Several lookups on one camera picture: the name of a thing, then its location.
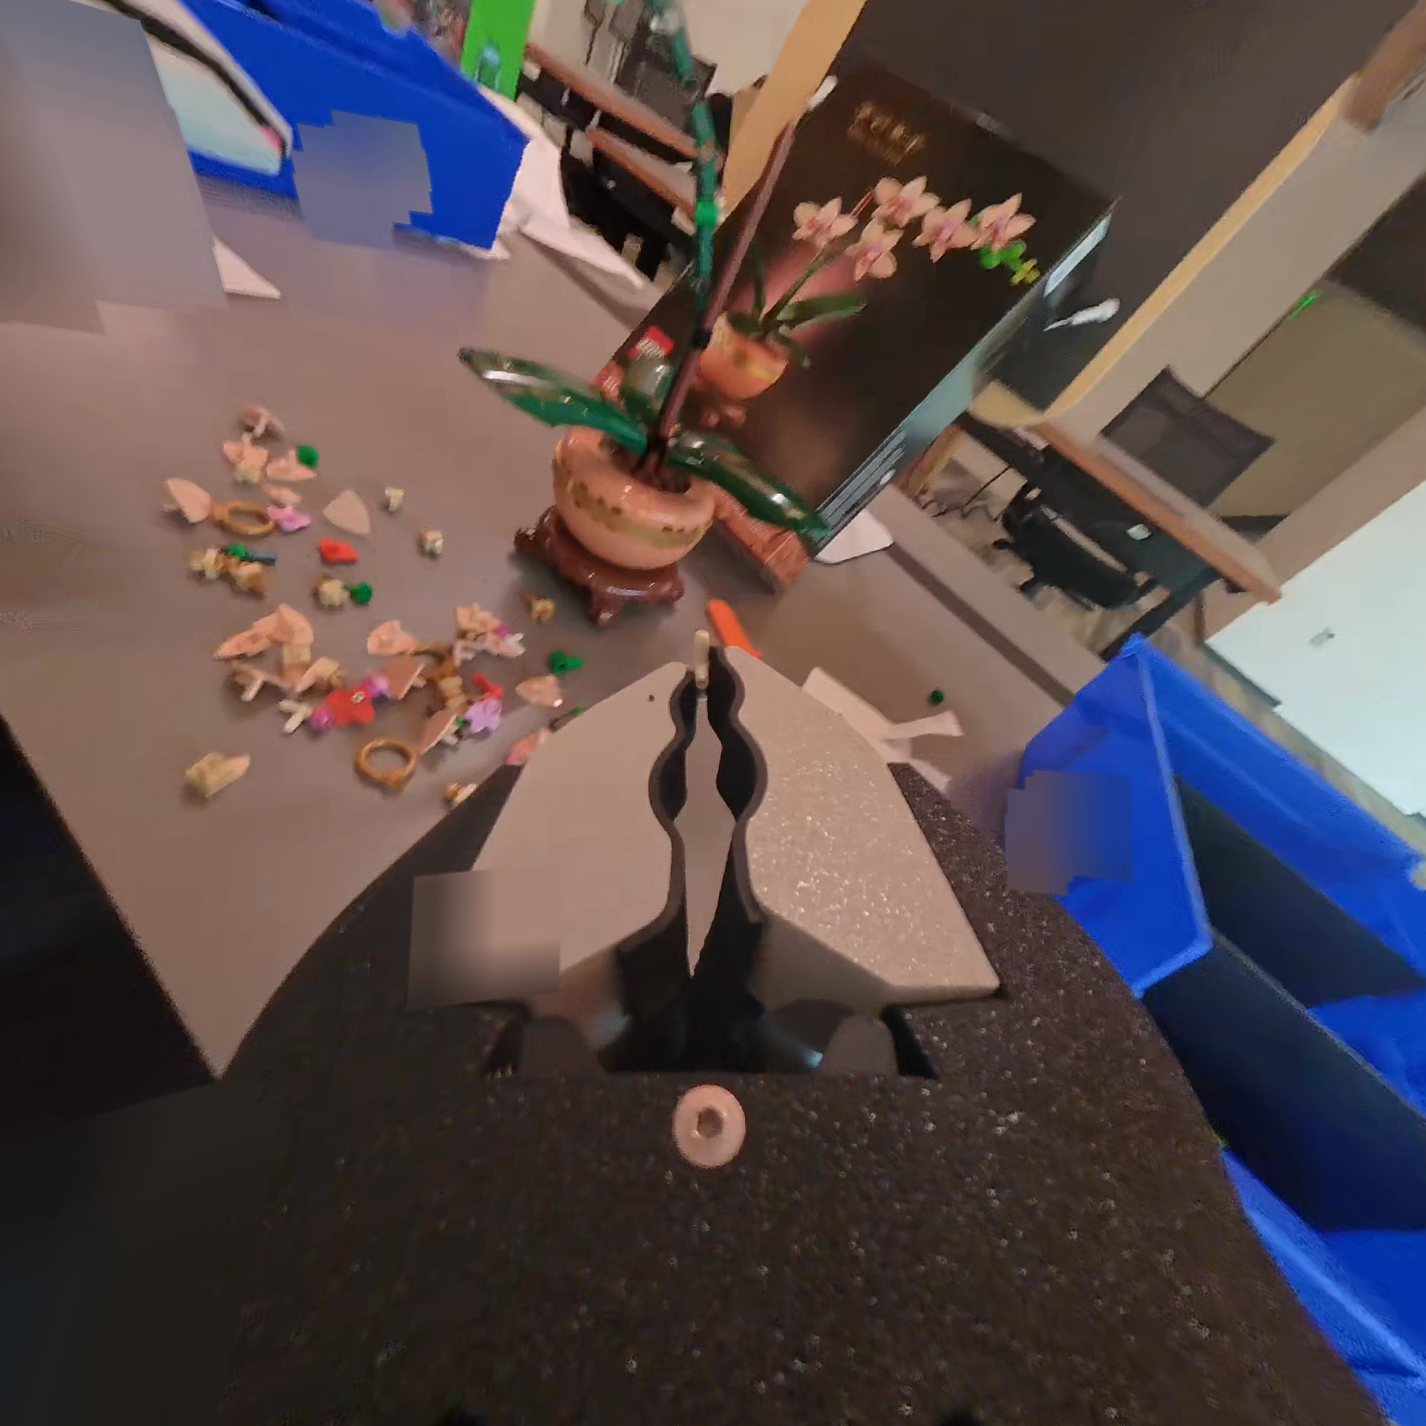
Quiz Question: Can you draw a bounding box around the toy brick potted plant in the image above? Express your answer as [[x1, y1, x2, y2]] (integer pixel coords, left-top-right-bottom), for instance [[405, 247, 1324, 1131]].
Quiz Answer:
[[460, 0, 835, 628]]

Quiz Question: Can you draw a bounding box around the office desk with black legs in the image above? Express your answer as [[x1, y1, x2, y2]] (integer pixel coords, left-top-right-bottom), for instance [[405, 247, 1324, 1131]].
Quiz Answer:
[[966, 383, 1286, 658]]

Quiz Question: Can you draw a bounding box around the blue plastic bin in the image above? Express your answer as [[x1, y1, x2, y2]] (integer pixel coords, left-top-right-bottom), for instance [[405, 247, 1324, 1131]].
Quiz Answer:
[[1017, 635, 1426, 1426], [186, 0, 530, 247]]

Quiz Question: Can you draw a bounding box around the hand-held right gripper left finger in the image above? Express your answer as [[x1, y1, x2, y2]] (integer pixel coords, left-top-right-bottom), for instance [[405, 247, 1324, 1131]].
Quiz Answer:
[[476, 664, 699, 1004]]

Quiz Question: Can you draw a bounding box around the pile of small toy bricks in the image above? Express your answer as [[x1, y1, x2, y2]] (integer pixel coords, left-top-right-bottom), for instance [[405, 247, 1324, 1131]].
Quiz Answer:
[[161, 403, 593, 809]]

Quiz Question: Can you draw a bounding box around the grey desk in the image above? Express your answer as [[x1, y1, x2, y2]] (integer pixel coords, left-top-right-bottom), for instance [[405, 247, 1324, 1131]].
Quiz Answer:
[[0, 197, 1109, 1076]]

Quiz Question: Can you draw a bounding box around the dark orchid picture box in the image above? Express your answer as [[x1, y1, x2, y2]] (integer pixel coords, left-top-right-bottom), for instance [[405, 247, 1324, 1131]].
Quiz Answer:
[[611, 0, 1124, 591]]

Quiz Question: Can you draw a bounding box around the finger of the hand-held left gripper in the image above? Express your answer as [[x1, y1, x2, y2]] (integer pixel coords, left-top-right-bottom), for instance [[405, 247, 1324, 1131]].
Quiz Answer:
[[106, 0, 293, 178]]

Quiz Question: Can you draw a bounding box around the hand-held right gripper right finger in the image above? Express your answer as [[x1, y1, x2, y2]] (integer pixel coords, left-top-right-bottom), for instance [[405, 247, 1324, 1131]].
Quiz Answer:
[[699, 650, 1005, 1011]]

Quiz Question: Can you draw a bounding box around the green toy set box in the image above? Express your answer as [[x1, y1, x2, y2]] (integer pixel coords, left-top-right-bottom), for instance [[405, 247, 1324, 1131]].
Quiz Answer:
[[460, 0, 540, 100]]

